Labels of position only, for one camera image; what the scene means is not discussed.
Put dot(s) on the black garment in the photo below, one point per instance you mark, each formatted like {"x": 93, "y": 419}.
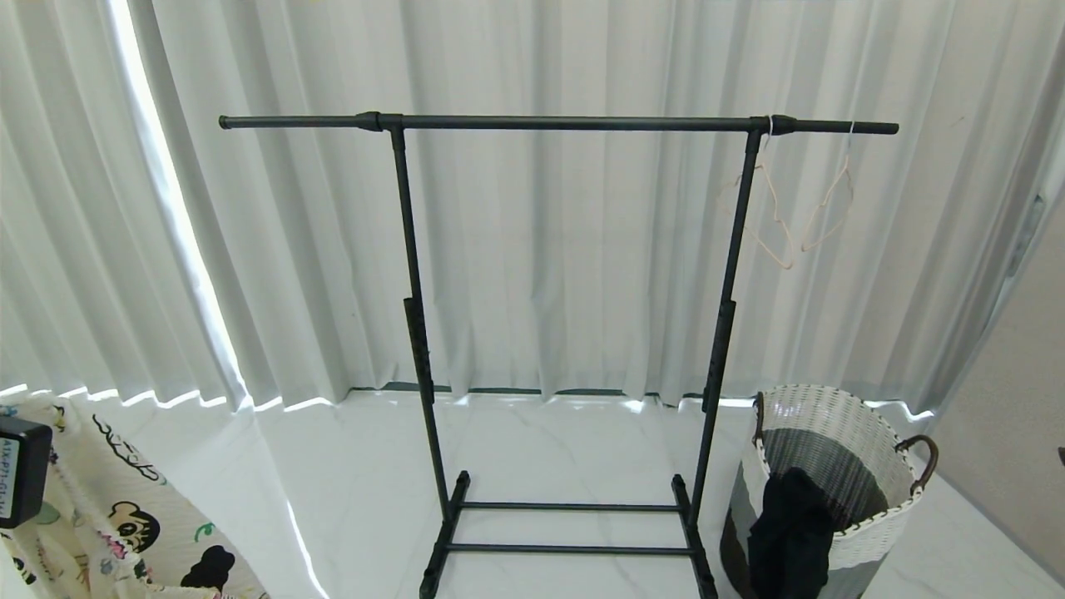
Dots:
{"x": 790, "y": 532}

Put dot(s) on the white laundry basket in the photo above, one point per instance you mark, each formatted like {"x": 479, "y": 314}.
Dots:
{"x": 840, "y": 416}

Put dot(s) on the cream printed garment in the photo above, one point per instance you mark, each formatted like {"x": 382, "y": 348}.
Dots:
{"x": 91, "y": 516}

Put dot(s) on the black clothes rack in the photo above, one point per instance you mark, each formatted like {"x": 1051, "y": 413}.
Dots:
{"x": 541, "y": 123}

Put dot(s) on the pink clothes hanger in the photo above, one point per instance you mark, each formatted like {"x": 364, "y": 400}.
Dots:
{"x": 807, "y": 246}
{"x": 777, "y": 218}

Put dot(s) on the white curtain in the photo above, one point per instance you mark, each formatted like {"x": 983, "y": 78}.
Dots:
{"x": 541, "y": 249}

